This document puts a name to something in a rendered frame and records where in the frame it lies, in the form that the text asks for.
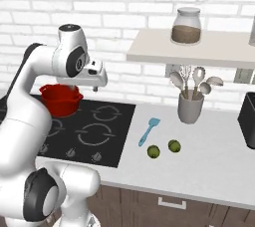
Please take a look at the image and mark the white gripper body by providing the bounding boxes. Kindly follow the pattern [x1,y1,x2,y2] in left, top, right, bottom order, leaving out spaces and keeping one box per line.
[56,62,110,90]

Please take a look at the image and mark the red pot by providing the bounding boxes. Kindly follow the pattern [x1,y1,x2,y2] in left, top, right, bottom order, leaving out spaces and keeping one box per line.
[39,84,85,118]

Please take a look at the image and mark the blue spatula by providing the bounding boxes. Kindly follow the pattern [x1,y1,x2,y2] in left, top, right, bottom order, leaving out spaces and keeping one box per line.
[137,116,161,147]

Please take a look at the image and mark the green lime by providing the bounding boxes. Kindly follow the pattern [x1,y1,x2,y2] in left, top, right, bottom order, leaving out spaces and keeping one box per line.
[167,138,182,154]
[146,144,161,159]

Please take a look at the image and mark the grey utensil pot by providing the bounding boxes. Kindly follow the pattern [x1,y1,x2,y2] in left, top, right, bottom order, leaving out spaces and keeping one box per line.
[177,91,205,125]

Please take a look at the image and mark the black hob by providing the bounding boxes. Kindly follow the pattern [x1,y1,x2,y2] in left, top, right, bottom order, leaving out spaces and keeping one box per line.
[0,94,137,169]

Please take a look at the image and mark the grey hob knob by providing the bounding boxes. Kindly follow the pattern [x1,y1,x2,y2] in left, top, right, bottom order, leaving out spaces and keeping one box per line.
[38,143,50,155]
[65,147,77,159]
[91,151,103,162]

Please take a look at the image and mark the metal whisk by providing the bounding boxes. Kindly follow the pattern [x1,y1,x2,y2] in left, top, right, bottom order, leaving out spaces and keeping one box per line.
[179,65,193,100]

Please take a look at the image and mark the white slotted spoon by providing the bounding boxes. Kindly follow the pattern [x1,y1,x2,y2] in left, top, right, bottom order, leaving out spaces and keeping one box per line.
[191,66,206,101]

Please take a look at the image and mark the glass jar with brown filling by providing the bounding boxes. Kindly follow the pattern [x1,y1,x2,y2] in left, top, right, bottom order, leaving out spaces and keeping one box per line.
[170,6,202,46]

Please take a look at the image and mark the small white ladle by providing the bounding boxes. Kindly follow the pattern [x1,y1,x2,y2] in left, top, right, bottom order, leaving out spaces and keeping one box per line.
[195,82,212,102]

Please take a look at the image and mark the brown cupboard door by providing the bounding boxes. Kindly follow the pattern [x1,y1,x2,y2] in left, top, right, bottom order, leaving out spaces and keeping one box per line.
[212,202,255,227]
[87,184,135,227]

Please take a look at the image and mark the white serving spoon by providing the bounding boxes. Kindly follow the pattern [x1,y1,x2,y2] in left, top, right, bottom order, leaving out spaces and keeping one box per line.
[205,76,224,88]

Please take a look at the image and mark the brown drawer front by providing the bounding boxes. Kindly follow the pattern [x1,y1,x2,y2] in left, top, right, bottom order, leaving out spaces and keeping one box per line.
[133,189,214,227]

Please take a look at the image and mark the black appliance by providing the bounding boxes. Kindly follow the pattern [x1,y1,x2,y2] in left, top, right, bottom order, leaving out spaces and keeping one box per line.
[237,91,255,150]

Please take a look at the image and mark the grey wall socket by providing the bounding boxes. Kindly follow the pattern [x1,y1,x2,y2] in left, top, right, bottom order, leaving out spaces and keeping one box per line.
[233,68,255,85]
[164,63,183,79]

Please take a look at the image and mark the white wall shelf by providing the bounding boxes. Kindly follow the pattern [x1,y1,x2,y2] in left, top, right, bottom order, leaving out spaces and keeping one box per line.
[126,27,255,70]

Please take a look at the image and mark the white drawer handle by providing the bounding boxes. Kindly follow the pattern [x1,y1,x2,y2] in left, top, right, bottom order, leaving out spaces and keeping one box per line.
[157,196,187,211]

